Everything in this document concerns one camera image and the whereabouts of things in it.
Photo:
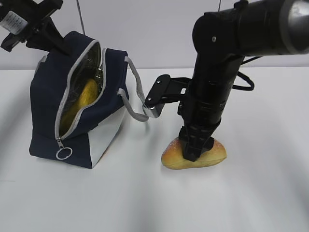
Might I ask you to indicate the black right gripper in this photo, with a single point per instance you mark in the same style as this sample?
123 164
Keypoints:
201 109

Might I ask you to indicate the navy blue lunch bag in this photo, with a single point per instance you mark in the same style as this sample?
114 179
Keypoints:
58 82

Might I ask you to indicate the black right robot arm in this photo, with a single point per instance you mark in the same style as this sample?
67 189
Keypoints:
222 40

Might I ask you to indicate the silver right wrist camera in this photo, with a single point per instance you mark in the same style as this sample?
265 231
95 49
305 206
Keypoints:
165 90

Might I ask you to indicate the yellow banana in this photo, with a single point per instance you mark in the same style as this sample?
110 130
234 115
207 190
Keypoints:
88 95

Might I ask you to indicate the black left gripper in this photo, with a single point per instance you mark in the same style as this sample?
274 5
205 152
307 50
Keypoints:
30 22

